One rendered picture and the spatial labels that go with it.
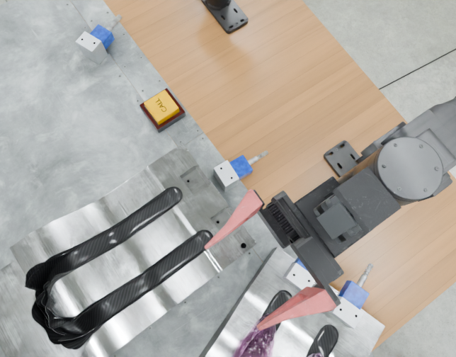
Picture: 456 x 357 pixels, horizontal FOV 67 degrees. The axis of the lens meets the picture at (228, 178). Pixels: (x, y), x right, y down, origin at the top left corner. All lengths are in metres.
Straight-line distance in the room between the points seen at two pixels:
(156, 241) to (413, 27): 1.92
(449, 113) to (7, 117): 0.89
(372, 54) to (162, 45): 1.36
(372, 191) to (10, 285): 0.70
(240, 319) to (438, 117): 0.48
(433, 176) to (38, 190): 0.78
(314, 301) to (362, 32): 1.90
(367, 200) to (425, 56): 1.95
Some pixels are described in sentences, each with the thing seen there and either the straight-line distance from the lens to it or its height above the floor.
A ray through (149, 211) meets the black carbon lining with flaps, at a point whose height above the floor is 0.88.
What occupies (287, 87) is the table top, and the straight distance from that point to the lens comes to 0.92.
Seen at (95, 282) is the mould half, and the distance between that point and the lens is 0.70.
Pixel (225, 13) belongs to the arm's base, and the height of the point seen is 0.81.
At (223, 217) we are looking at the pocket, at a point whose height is 0.86.
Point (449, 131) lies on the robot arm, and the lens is 0.46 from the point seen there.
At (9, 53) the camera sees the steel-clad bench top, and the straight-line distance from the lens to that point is 1.08.
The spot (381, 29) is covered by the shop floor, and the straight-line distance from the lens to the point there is 2.21.
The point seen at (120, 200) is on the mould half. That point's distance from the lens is 0.74.
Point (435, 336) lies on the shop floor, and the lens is 1.87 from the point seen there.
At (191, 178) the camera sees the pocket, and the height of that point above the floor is 0.86.
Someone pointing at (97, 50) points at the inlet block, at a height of 0.84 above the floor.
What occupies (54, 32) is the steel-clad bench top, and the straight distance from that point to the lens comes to 1.07.
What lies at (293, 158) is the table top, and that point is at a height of 0.80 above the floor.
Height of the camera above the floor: 1.58
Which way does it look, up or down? 75 degrees down
